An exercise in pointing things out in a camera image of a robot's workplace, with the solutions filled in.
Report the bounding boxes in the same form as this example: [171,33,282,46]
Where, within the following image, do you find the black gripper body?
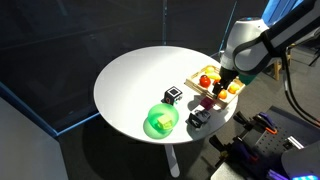
[219,65,240,84]

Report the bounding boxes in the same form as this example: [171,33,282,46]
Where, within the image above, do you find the pink block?
[200,96,215,111]

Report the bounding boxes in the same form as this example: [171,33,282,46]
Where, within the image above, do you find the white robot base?
[280,139,320,180]

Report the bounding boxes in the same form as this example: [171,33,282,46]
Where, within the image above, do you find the yellow-green block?
[156,114,174,130]

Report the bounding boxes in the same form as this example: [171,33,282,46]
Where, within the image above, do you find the green bowl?
[147,103,180,134]

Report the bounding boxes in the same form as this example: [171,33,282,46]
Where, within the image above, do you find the orange fruit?
[217,89,228,100]

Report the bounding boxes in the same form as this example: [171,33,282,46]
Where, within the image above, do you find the yellow-orange round fruit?
[228,82,241,95]

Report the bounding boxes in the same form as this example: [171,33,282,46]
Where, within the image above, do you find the yellow banana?
[207,72,222,81]

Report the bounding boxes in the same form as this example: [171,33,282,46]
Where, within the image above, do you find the red tomato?
[199,74,212,89]

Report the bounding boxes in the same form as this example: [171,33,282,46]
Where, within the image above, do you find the wooden tray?
[184,64,246,110]

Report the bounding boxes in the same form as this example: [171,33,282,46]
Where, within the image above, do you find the cube with zebra print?
[186,109,212,130]

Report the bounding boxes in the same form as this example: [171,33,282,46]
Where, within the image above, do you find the cube with black square print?
[161,85,184,106]

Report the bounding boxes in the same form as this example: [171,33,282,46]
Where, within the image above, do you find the purple black spring clamp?
[209,134,261,168]
[234,110,278,135]
[266,169,288,180]

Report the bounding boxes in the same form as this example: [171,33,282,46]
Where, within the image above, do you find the black perforated mounting board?
[248,105,320,180]

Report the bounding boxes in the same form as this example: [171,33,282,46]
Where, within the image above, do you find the white table base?
[164,143,181,178]

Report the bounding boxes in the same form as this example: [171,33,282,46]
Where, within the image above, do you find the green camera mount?
[237,73,258,86]

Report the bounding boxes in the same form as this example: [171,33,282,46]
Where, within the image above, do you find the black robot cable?
[280,49,320,129]

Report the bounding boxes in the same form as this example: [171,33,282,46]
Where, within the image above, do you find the aluminium rail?
[283,135,305,151]

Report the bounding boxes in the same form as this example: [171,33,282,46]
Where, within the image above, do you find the blue floor rail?
[0,81,101,138]

